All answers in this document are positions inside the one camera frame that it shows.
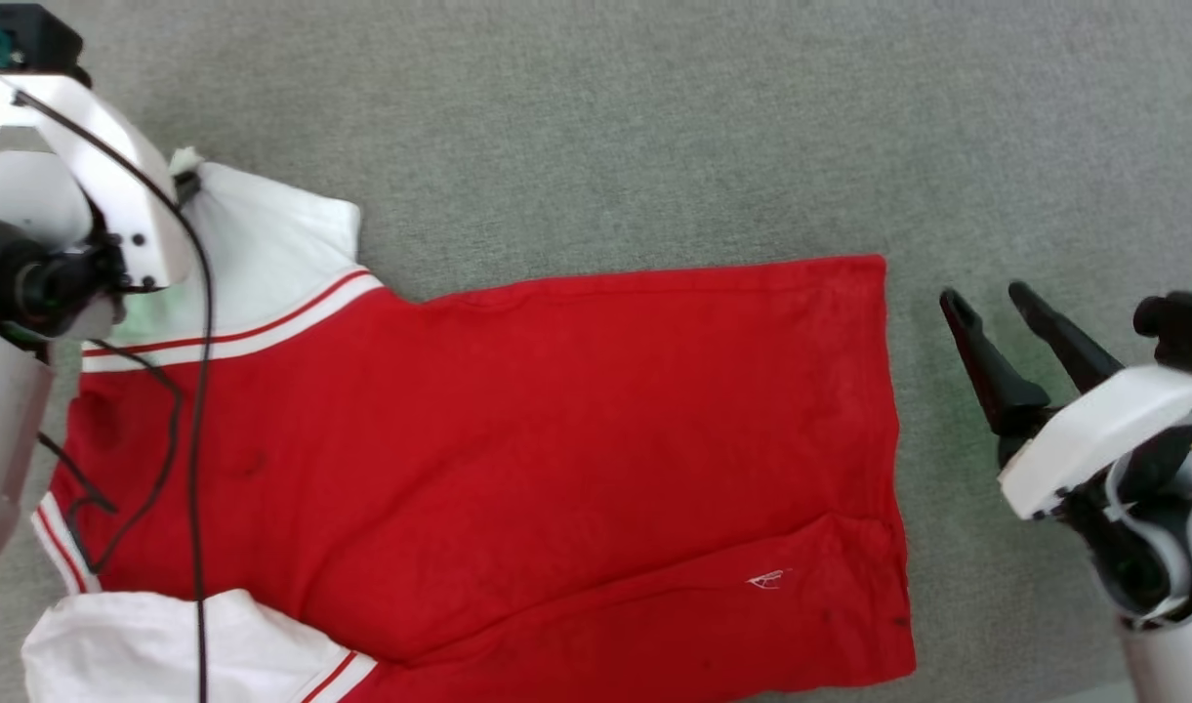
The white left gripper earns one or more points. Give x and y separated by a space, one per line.
117 166

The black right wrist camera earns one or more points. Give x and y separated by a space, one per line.
1181 327

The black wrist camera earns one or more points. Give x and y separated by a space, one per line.
44 39
1181 327

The white grey left arm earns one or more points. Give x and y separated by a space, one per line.
0 420

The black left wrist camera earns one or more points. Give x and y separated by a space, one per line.
44 39

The red and white jersey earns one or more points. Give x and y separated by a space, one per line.
556 439

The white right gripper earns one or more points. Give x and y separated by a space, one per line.
1103 439

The white grey right arm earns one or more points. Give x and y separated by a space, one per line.
1181 664

